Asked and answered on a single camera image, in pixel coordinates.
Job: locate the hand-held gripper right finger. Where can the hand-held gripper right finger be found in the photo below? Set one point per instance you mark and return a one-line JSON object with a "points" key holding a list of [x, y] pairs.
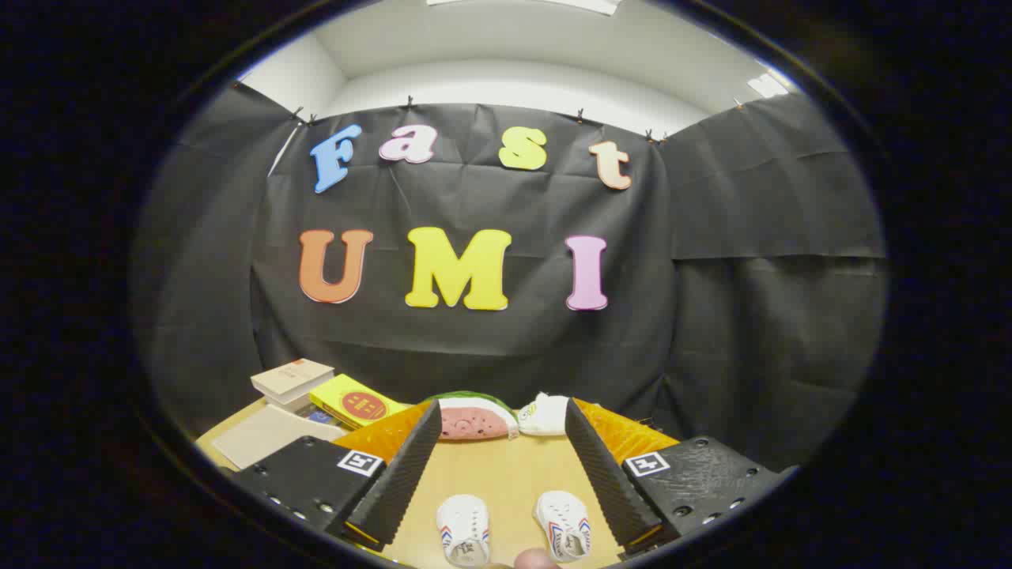
{"points": [[605, 478]]}

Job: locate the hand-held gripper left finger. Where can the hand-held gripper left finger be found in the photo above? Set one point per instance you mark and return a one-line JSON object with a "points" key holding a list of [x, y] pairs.
{"points": [[399, 478]]}

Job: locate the white canvas shoe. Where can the white canvas shoe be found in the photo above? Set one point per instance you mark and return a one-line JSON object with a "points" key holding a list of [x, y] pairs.
{"points": [[563, 521], [462, 525]]}

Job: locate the beige storage box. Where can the beige storage box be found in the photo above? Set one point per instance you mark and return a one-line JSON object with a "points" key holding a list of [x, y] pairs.
{"points": [[269, 438]]}

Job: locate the white plush toy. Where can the white plush toy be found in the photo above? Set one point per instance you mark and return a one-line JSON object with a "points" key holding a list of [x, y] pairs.
{"points": [[545, 415]]}

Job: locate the yellow book with red circle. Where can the yellow book with red circle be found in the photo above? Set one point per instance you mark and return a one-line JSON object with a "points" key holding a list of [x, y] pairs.
{"points": [[356, 403]]}

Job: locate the watermelon slice plush toy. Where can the watermelon slice plush toy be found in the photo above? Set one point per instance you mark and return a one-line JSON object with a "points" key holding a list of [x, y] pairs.
{"points": [[474, 420]]}

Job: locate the blue book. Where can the blue book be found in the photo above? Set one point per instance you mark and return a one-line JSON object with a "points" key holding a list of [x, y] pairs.
{"points": [[320, 416]]}

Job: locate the beige book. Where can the beige book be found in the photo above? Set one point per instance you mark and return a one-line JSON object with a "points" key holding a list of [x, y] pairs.
{"points": [[292, 378]]}

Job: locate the ceiling light panel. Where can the ceiling light panel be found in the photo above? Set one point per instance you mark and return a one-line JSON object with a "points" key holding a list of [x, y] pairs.
{"points": [[538, 4], [771, 84]]}

